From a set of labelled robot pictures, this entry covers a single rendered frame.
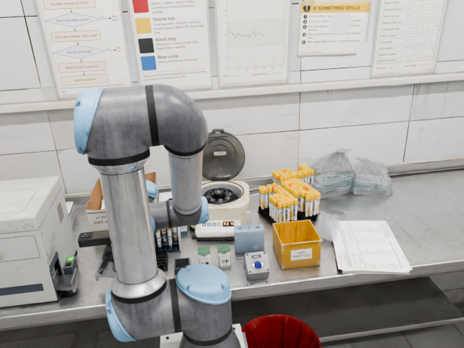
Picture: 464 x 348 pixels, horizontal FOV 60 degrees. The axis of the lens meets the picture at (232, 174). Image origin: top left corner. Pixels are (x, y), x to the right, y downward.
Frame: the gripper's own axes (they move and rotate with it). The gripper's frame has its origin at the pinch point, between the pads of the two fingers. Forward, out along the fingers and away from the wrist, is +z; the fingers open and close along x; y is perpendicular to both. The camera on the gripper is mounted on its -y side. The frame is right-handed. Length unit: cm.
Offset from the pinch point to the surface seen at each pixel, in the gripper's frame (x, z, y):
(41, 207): 1.9, -15.6, -22.0
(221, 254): 2.2, -20.5, 33.9
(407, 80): 55, -99, 90
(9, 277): -4.3, 5.9, -22.6
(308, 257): -3, -33, 58
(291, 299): 49, 18, 100
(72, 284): -3.2, 3.0, -5.5
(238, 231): 7.7, -27.5, 37.3
